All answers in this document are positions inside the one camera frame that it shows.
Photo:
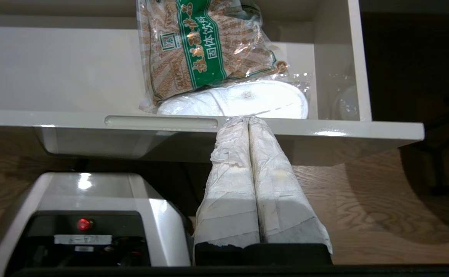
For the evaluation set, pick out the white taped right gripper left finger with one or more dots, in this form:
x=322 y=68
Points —
x=228 y=196

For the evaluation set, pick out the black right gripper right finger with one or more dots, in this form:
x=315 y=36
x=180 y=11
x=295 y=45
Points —
x=282 y=204

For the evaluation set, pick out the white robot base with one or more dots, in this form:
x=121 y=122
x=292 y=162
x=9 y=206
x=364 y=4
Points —
x=93 y=192

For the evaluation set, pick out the open grey drawer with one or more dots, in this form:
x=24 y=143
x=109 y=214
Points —
x=55 y=69

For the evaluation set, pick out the white slippers in flat bag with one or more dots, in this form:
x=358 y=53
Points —
x=255 y=100

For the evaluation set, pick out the red emergency stop button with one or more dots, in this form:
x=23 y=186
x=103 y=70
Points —
x=84 y=224

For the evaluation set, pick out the white handwritten label sticker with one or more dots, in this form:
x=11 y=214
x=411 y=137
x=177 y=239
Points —
x=82 y=239

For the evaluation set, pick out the green brown snack bag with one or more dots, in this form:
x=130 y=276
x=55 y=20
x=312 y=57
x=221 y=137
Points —
x=201 y=46

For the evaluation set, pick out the small barcode sticker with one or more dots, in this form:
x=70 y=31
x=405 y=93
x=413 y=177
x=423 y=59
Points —
x=83 y=249

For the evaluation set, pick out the dark furniture leg frame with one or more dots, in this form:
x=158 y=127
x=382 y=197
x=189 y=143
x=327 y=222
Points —
x=439 y=169

